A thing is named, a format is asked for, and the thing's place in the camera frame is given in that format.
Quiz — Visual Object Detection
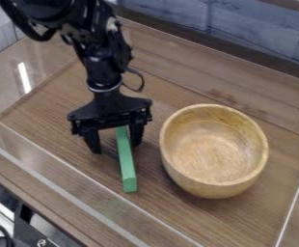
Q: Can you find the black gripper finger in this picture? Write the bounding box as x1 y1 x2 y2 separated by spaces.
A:
129 123 144 147
82 129 101 154

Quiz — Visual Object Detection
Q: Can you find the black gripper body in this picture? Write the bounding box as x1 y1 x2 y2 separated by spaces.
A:
66 90 152 135

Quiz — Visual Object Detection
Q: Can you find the green rectangular stick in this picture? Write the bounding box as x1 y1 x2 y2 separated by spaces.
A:
116 126 137 193

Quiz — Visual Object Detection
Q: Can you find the round wooden bowl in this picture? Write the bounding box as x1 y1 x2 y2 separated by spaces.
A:
160 103 269 199

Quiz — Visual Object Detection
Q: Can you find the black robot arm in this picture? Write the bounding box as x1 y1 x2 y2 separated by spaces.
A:
0 0 152 153

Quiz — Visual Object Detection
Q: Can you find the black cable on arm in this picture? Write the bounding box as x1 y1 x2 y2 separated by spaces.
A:
121 66 146 94

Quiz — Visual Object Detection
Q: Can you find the clear acrylic tray wall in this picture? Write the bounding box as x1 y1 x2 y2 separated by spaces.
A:
0 123 201 247

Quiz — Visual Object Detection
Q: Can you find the black table frame bracket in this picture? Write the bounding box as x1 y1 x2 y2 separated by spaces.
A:
13 203 57 247

